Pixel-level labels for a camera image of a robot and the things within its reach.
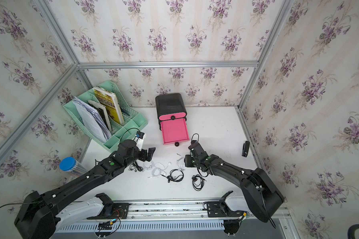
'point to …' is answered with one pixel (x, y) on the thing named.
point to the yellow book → (108, 99)
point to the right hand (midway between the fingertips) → (188, 160)
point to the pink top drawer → (172, 116)
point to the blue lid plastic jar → (70, 164)
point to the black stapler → (245, 149)
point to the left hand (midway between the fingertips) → (150, 147)
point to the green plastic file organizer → (106, 114)
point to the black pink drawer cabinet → (170, 107)
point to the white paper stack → (91, 120)
